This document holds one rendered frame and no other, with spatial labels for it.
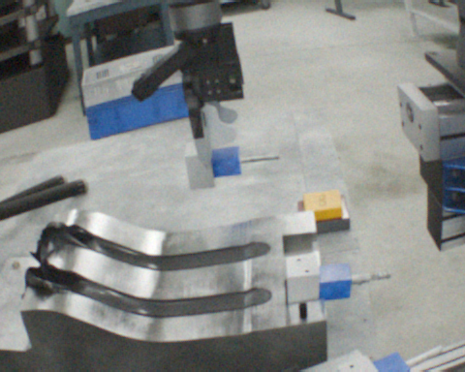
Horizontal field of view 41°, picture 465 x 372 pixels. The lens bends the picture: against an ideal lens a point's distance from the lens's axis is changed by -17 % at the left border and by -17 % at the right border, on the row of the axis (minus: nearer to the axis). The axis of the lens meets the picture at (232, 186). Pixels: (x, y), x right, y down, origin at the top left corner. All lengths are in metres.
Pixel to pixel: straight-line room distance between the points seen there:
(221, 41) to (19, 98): 3.77
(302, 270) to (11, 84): 4.00
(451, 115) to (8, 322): 0.76
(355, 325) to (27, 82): 3.95
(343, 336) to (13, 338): 0.45
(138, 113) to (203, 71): 2.99
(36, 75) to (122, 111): 0.97
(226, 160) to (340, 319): 0.30
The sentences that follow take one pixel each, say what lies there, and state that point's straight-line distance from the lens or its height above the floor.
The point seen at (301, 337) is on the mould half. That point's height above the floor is 0.87.
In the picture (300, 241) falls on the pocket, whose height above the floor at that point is 0.88.
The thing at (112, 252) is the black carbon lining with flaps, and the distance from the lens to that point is 0.94.
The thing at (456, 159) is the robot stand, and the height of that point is 0.90.
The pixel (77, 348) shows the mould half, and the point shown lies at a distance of 0.83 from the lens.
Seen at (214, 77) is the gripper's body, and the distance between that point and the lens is 0.98.
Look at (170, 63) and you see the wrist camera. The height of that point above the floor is 1.11.
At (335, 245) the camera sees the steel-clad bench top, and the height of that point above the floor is 0.80.
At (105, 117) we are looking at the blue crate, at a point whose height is 0.12.
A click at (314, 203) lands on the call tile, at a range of 1.12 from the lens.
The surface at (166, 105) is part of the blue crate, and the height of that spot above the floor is 0.10.
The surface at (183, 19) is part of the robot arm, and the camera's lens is 0.96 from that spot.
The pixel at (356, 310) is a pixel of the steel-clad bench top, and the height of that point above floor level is 0.80.
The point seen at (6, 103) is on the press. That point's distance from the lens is 4.72.
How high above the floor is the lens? 1.36
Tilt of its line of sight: 26 degrees down
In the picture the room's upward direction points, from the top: 9 degrees counter-clockwise
